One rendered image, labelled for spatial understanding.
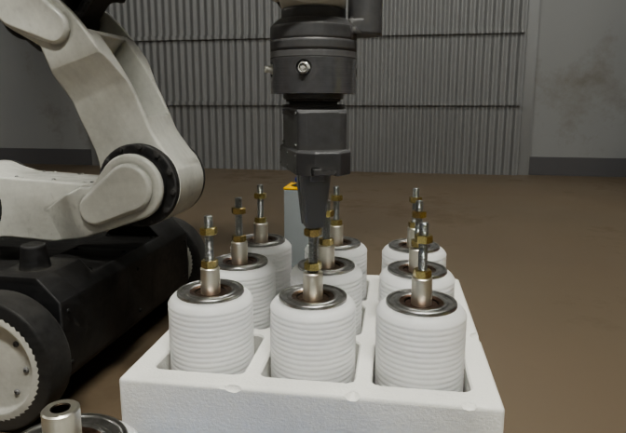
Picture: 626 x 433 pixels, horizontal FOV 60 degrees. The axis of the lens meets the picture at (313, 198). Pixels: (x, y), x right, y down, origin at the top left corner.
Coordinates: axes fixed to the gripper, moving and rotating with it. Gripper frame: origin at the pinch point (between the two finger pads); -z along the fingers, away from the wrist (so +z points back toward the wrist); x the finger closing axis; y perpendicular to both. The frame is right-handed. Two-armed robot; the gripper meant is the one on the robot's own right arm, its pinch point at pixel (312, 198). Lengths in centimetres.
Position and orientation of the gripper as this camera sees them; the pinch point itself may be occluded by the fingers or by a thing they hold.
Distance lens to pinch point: 58.0
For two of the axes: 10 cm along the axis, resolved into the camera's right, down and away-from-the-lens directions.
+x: -2.4, -1.7, 9.6
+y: -9.7, 0.4, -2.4
